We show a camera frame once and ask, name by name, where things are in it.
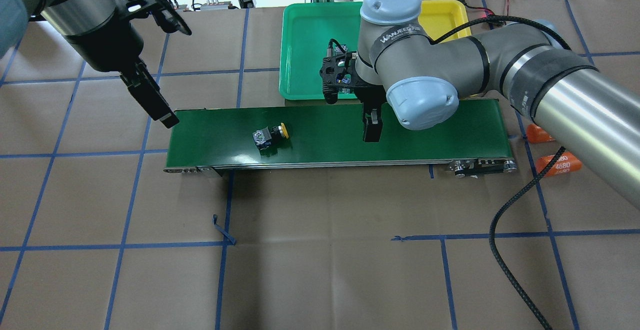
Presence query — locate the green plastic tray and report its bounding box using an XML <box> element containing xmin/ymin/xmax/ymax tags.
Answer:
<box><xmin>279</xmin><ymin>2</ymin><xmax>362</xmax><ymax>101</ymax></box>

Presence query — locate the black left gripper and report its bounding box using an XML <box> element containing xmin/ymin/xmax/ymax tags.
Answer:
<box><xmin>65</xmin><ymin>0</ymin><xmax>192</xmax><ymax>129</ymax></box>

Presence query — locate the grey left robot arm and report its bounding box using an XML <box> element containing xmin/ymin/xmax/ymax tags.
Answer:
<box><xmin>0</xmin><ymin>0</ymin><xmax>192</xmax><ymax>128</ymax></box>

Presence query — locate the green push button small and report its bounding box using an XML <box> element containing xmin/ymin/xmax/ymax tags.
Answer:
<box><xmin>336</xmin><ymin>72</ymin><xmax>352</xmax><ymax>94</ymax></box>

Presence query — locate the green conveyor belt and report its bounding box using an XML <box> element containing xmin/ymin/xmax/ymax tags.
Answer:
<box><xmin>164</xmin><ymin>99</ymin><xmax>518</xmax><ymax>177</ymax></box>

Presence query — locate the yellow push button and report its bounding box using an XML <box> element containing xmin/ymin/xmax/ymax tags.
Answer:
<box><xmin>252</xmin><ymin>122</ymin><xmax>290</xmax><ymax>150</ymax></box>

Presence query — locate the orange cylinder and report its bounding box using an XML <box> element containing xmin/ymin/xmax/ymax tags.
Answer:
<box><xmin>525</xmin><ymin>123</ymin><xmax>555</xmax><ymax>143</ymax></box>
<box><xmin>535</xmin><ymin>152</ymin><xmax>583</xmax><ymax>177</ymax></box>

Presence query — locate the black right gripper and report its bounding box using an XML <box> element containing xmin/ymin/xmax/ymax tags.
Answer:
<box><xmin>320</xmin><ymin>40</ymin><xmax>387</xmax><ymax>143</ymax></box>

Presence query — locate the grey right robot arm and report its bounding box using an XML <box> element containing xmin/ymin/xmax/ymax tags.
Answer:
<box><xmin>319</xmin><ymin>0</ymin><xmax>640</xmax><ymax>206</ymax></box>

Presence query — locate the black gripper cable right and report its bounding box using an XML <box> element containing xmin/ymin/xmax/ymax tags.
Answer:
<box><xmin>430</xmin><ymin>14</ymin><xmax>573</xmax><ymax>330</ymax></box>

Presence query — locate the green mushroom push button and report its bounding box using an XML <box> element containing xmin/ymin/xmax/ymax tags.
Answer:
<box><xmin>327</xmin><ymin>38</ymin><xmax>348</xmax><ymax>57</ymax></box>

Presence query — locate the yellow plastic tray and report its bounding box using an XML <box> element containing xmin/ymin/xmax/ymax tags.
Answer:
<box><xmin>418</xmin><ymin>0</ymin><xmax>469</xmax><ymax>40</ymax></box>

